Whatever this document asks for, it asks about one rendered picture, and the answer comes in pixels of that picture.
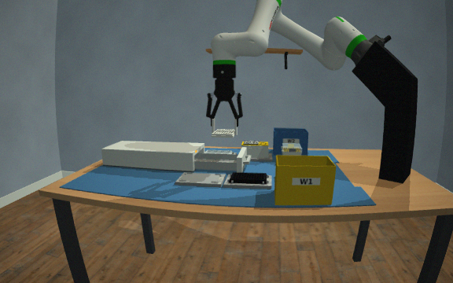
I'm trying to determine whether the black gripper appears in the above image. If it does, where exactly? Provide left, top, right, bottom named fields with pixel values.
left=206, top=79, right=243, bottom=135

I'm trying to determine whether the blue flat mat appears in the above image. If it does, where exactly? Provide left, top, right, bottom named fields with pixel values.
left=60, top=149, right=376, bottom=208

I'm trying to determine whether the olive yellow open bin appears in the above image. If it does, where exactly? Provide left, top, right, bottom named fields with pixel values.
left=274, top=155, right=336, bottom=205

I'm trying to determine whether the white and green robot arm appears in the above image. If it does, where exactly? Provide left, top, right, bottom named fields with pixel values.
left=211, top=0, right=391, bottom=79

